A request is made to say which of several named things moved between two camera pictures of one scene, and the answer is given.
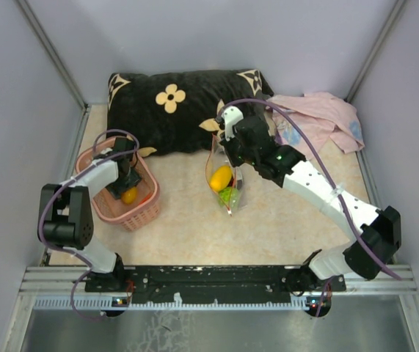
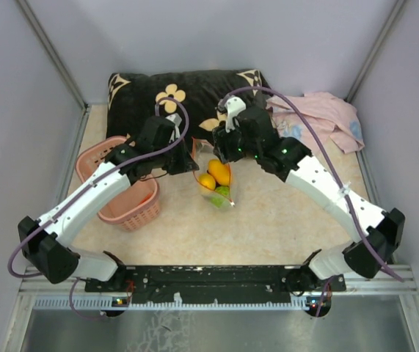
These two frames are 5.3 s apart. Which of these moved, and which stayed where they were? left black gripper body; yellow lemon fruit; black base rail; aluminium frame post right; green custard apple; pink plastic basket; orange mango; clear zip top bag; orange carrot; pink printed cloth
Moved: clear zip top bag; yellow lemon fruit; orange mango; green custard apple; left black gripper body
Stayed: aluminium frame post right; pink plastic basket; orange carrot; black base rail; pink printed cloth
